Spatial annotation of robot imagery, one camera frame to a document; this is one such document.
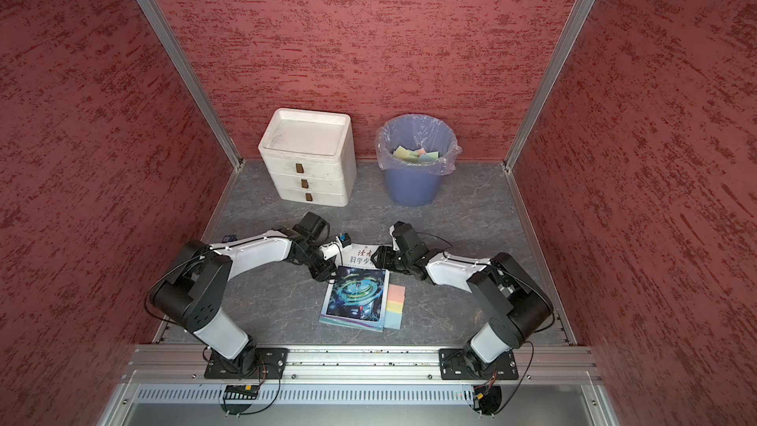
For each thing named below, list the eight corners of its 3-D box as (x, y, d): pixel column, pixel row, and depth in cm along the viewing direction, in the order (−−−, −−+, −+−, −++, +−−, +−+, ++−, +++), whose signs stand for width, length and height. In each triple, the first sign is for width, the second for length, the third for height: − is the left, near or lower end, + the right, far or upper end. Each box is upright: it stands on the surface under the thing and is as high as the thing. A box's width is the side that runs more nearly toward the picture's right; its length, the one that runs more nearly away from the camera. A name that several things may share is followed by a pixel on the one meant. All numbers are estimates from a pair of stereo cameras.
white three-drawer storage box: (276, 207, 109) (251, 156, 88) (290, 160, 124) (272, 108, 104) (352, 207, 109) (344, 157, 88) (356, 161, 125) (351, 109, 104)
